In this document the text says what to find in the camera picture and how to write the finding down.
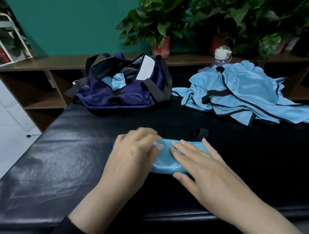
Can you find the white wheeled cart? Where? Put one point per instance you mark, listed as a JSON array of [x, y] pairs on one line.
[[19, 38]]

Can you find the light blue vest black trim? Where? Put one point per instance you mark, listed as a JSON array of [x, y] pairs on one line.
[[246, 89], [116, 81], [166, 161]]

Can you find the person's left hand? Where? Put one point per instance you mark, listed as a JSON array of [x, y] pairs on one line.
[[130, 161]]

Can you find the wooden shelf cabinet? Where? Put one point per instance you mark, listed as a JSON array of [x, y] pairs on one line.
[[43, 101]]

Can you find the navy blue bag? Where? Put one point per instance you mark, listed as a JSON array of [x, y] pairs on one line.
[[96, 99]]

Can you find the green plant in red pot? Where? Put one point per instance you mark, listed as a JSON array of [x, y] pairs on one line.
[[222, 17], [152, 19]]

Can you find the clear bottle silver cap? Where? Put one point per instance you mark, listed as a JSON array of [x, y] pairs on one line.
[[222, 55]]

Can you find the green plant in white pot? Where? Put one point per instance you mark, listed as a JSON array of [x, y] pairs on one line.
[[280, 24]]

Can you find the person's right hand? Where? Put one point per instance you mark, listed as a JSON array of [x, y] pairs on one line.
[[212, 176]]

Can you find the black leather bench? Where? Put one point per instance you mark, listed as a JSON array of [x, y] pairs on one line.
[[58, 154]]

